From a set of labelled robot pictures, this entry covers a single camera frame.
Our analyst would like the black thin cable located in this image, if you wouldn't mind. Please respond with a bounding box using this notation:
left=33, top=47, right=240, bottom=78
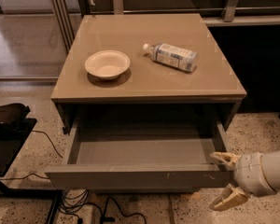
left=0, top=129, right=64, bottom=182

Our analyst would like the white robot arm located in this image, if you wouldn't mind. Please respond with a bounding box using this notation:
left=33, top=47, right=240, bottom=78
left=210, top=150, right=280, bottom=211

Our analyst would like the grey top drawer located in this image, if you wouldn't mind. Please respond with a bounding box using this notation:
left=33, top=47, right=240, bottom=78
left=46, top=120, right=233, bottom=193

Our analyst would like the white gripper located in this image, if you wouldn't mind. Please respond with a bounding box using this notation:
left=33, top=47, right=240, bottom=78
left=210, top=152, right=276, bottom=212

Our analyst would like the white paper bowl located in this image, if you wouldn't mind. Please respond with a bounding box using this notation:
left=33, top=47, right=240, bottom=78
left=85, top=50, right=130, bottom=80

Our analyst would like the grey drawer cabinet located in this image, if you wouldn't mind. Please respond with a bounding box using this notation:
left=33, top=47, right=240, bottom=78
left=50, top=13, right=247, bottom=194

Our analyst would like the black floor cable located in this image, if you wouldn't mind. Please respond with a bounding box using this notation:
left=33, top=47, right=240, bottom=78
left=76, top=196, right=147, bottom=224

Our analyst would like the clear plastic water bottle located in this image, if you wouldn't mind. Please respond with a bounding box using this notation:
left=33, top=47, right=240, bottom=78
left=143, top=43, right=197, bottom=73

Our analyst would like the black equipment stand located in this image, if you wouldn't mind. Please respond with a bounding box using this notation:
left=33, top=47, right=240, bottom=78
left=0, top=104, right=62, bottom=224

